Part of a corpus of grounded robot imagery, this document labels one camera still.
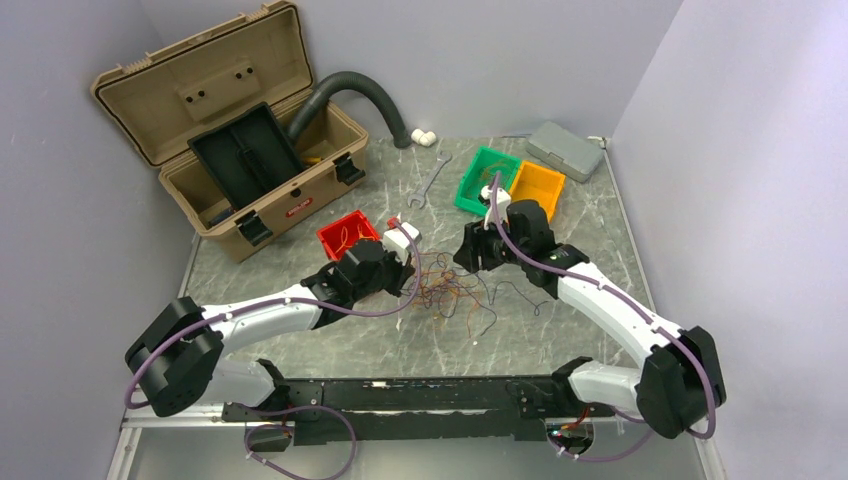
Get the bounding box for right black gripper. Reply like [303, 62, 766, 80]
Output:
[453, 212, 529, 274]

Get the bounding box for yellow wire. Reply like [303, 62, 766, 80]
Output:
[332, 223, 372, 260]

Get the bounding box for coloured wire bundle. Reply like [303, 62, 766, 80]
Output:
[407, 250, 498, 339]

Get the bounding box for brown wires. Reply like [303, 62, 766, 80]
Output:
[471, 155, 518, 200]

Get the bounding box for dark purple wire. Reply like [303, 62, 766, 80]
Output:
[490, 279, 551, 319]

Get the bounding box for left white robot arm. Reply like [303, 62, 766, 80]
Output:
[124, 230, 421, 420]

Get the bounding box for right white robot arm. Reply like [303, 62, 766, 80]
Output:
[453, 200, 727, 439]

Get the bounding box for red plastic bin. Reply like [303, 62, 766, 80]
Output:
[316, 210, 379, 261]

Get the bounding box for green plastic bin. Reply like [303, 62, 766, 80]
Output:
[454, 146, 522, 216]

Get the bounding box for orange plastic bin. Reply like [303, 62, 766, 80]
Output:
[509, 160, 566, 221]

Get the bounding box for silver open-end wrench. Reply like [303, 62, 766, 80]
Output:
[407, 150, 453, 208]

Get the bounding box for white pipe fitting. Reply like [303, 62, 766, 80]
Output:
[410, 129, 438, 147]

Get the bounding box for grey plastic case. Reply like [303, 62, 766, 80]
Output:
[526, 121, 604, 183]

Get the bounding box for black toolbox tray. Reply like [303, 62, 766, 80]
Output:
[188, 102, 306, 210]

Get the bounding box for tan plastic toolbox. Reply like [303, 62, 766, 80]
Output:
[91, 1, 368, 261]

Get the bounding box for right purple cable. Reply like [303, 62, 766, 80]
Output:
[487, 170, 718, 465]

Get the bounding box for purple cable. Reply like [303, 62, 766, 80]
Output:
[124, 223, 425, 480]
[487, 170, 718, 465]

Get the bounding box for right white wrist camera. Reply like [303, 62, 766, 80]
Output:
[479, 185, 511, 230]

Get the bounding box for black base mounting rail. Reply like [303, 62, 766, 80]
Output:
[222, 375, 611, 446]

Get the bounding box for black corrugated hose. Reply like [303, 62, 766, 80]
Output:
[286, 70, 413, 150]

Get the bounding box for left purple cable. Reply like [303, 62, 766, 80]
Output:
[124, 223, 425, 480]

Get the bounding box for aluminium extrusion frame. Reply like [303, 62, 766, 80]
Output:
[106, 403, 228, 479]

